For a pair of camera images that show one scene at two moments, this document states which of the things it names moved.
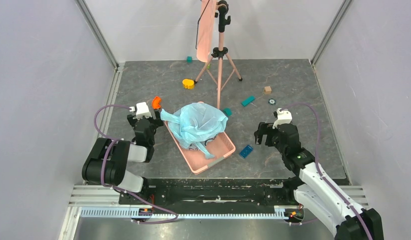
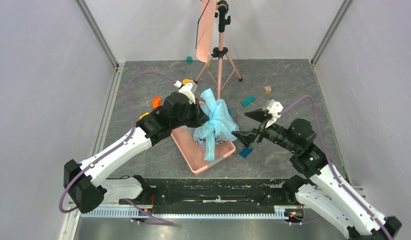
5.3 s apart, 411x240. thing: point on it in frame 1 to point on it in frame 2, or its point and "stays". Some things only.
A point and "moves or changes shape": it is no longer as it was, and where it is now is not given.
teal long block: [248, 100] stays
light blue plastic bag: [192, 123] moves or changes shape
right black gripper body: [268, 133] stays
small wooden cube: [267, 90] stays
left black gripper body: [154, 123] to [191, 117]
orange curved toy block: [156, 102] stays
